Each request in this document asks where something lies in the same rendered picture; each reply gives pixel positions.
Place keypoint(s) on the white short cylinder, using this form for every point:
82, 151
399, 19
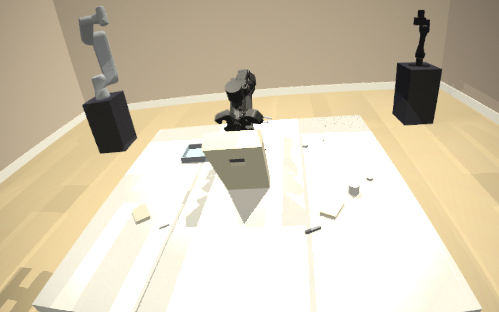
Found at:
353, 187

